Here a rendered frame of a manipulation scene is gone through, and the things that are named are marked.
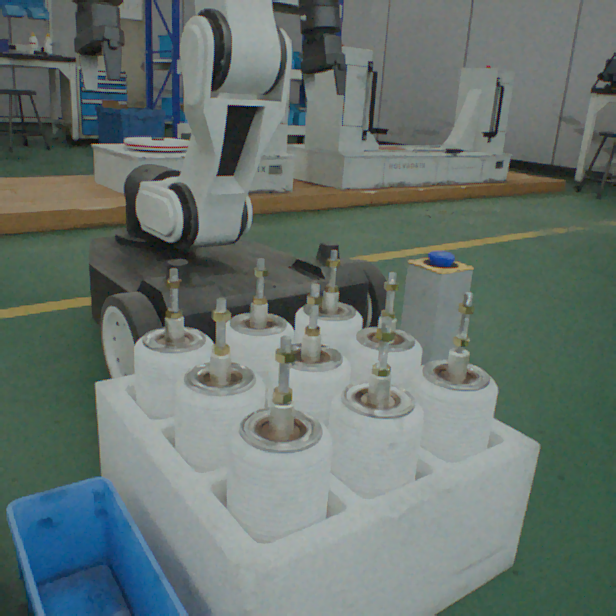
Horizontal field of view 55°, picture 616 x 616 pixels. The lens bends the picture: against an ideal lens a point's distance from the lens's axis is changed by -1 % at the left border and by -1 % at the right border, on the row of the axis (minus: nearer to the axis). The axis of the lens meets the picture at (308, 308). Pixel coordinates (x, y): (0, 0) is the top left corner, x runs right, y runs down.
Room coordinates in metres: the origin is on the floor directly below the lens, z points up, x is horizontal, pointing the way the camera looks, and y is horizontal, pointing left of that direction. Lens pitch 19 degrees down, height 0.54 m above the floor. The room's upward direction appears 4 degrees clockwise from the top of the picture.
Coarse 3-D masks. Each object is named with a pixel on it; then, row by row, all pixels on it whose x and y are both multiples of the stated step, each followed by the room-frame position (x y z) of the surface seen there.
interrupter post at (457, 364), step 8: (464, 352) 0.62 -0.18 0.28; (448, 360) 0.62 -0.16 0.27; (456, 360) 0.61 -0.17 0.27; (464, 360) 0.61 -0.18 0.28; (448, 368) 0.62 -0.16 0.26; (456, 368) 0.61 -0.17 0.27; (464, 368) 0.61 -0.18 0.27; (448, 376) 0.61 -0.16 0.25; (456, 376) 0.61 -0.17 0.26; (464, 376) 0.61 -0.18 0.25
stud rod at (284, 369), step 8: (288, 336) 0.48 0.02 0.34; (280, 344) 0.48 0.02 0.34; (288, 344) 0.47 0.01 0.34; (288, 352) 0.48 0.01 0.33; (280, 368) 0.48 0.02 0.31; (288, 368) 0.48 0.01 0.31; (280, 376) 0.47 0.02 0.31; (288, 376) 0.48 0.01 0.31; (280, 384) 0.47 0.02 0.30; (288, 384) 0.48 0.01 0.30; (280, 392) 0.47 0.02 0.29
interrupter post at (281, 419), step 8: (272, 400) 0.48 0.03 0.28; (272, 408) 0.47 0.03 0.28; (280, 408) 0.47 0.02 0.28; (288, 408) 0.47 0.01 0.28; (272, 416) 0.47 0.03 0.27; (280, 416) 0.47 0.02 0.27; (288, 416) 0.47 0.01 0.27; (272, 424) 0.47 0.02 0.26; (280, 424) 0.47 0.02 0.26; (288, 424) 0.47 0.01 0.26; (272, 432) 0.47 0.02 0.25; (280, 432) 0.47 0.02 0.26; (288, 432) 0.47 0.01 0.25
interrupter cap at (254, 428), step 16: (256, 416) 0.50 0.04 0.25; (304, 416) 0.50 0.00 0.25; (240, 432) 0.46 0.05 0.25; (256, 432) 0.47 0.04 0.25; (304, 432) 0.47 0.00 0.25; (320, 432) 0.47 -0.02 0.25; (256, 448) 0.45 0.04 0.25; (272, 448) 0.44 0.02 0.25; (288, 448) 0.44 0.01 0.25; (304, 448) 0.45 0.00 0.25
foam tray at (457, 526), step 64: (128, 384) 0.68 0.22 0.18; (128, 448) 0.59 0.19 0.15; (512, 448) 0.59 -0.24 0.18; (192, 512) 0.45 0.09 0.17; (384, 512) 0.46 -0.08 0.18; (448, 512) 0.51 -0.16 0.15; (512, 512) 0.58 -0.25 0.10; (192, 576) 0.45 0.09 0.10; (256, 576) 0.38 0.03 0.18; (320, 576) 0.41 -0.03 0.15; (384, 576) 0.46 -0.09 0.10; (448, 576) 0.52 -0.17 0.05
